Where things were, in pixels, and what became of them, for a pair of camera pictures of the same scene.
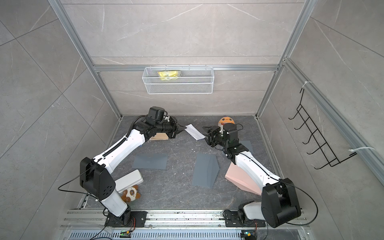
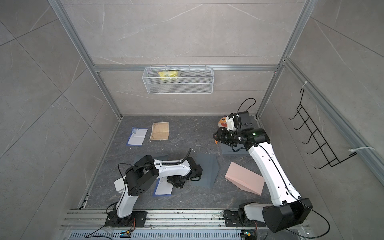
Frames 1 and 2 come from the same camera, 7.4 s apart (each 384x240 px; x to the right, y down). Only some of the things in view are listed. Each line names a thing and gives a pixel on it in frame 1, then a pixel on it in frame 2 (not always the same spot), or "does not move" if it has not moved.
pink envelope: x=243 y=180 does not move
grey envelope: x=206 y=169 does not move
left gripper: x=176 y=129 → x=173 y=182
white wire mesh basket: x=178 y=80 does not move
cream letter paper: x=159 y=136 does not move
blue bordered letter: x=192 y=130 → x=163 y=188
